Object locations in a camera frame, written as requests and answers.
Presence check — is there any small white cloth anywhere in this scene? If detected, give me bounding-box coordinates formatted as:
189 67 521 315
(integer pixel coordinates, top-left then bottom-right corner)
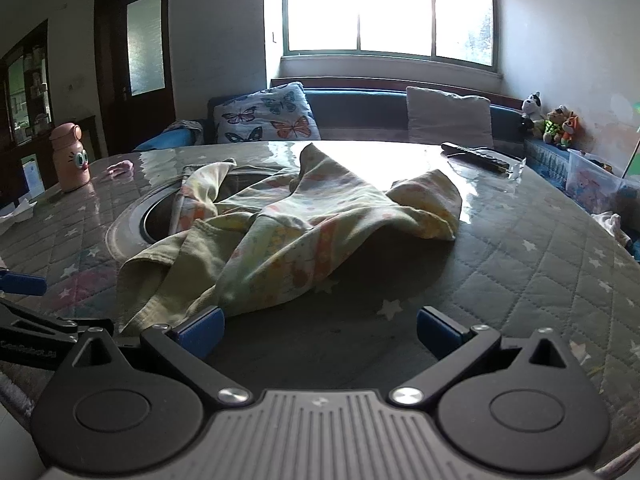
592 212 634 249

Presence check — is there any butterfly print pillow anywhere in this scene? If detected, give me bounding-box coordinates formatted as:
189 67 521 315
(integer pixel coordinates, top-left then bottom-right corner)
213 81 322 145

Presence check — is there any clear plastic storage box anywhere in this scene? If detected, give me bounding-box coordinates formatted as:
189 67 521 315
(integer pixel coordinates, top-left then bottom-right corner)
566 149 640 214

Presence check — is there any yellow printed lined garment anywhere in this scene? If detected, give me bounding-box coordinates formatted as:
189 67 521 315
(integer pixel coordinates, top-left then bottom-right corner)
117 142 462 337

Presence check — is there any blue bench sofa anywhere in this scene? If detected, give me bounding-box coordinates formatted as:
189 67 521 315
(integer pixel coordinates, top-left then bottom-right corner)
132 77 640 263

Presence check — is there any black remote control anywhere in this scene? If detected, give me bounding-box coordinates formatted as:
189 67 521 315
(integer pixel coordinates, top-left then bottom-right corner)
441 142 519 174

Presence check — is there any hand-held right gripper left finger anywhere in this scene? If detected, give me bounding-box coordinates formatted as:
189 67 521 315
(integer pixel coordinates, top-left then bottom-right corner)
57 306 252 409

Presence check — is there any orange plush toy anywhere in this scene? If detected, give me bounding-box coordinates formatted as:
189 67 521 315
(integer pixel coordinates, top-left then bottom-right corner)
557 112 582 149

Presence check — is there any dark wooden glass door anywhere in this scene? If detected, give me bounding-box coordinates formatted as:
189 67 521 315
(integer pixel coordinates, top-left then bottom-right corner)
94 0 176 159

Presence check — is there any white and blue carton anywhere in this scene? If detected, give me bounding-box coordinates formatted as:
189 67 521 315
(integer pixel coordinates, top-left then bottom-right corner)
21 154 45 197

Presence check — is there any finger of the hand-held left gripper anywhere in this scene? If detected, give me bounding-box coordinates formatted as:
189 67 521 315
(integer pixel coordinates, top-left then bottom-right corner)
0 300 116 367
0 268 47 297

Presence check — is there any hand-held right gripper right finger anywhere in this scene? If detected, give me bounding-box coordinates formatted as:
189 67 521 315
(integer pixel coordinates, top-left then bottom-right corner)
390 306 586 408

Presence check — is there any round metal table basin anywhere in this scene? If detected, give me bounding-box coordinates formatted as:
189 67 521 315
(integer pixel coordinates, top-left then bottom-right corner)
106 162 301 262

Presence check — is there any pink hair clip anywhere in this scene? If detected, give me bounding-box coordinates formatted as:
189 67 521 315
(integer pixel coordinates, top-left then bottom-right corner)
102 160 135 179

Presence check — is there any white crumpled tissue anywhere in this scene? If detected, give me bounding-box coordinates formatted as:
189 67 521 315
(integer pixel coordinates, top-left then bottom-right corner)
0 199 39 236

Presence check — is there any plush toy in green vest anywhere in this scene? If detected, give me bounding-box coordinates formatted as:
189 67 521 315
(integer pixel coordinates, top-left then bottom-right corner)
542 105 569 144

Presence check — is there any black and white plush cow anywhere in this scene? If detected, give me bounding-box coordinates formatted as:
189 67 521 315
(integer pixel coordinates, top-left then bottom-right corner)
520 91 547 137

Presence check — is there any pink cartoon water bottle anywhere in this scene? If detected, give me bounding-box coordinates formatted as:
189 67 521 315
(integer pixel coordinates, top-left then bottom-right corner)
50 122 91 193

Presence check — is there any blue cushion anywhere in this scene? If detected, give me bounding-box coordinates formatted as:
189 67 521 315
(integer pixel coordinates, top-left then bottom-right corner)
132 127 199 152

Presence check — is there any plain white pillow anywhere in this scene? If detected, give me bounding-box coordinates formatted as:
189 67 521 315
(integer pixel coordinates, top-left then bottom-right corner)
406 86 495 150

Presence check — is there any dark wooden display cabinet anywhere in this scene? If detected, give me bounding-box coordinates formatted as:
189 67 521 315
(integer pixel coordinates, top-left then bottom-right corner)
0 19 101 211

